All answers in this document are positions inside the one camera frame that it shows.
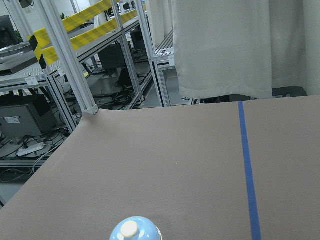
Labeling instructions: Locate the white curtain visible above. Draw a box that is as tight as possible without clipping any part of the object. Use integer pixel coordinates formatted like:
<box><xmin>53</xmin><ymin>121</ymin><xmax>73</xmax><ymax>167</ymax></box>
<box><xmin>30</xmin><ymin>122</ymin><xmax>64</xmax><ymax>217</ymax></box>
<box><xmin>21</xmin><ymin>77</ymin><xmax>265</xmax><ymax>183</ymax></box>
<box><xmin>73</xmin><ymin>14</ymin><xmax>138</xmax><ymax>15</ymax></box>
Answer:
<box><xmin>146</xmin><ymin>0</ymin><xmax>320</xmax><ymax>99</ymax></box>

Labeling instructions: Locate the grey computer box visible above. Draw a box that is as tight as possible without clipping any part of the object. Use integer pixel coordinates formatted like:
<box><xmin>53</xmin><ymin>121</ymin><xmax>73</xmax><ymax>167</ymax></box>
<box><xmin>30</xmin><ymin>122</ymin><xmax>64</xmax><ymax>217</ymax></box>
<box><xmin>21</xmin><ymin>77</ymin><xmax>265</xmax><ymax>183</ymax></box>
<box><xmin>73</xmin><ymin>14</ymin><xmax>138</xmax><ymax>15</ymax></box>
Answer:
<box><xmin>0</xmin><ymin>94</ymin><xmax>57</xmax><ymax>138</ymax></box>

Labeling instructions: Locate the white power strip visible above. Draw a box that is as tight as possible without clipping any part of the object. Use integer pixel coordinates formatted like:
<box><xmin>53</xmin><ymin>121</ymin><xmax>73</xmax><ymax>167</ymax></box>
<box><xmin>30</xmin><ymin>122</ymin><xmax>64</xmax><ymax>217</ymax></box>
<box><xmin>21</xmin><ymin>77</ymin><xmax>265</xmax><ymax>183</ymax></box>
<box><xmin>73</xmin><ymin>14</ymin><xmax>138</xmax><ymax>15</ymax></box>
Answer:
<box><xmin>16</xmin><ymin>142</ymin><xmax>51</xmax><ymax>157</ymax></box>

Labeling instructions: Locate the yellow black barrier tape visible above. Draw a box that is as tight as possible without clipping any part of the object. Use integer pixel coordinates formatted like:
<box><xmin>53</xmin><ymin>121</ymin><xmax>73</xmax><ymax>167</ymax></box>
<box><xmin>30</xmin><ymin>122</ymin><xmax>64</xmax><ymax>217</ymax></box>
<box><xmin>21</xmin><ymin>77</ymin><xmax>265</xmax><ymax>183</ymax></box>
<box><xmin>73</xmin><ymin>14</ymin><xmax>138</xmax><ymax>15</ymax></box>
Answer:
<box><xmin>26</xmin><ymin>0</ymin><xmax>139</xmax><ymax>69</ymax></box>

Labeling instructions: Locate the aluminium frame post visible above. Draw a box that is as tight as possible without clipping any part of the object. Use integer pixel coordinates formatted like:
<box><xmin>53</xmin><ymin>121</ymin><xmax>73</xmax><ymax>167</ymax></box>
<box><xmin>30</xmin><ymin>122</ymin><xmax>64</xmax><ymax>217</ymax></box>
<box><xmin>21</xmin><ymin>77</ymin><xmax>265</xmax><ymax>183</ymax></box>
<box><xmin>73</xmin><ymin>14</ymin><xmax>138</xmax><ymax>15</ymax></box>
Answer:
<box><xmin>35</xmin><ymin>0</ymin><xmax>99</xmax><ymax>115</ymax></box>

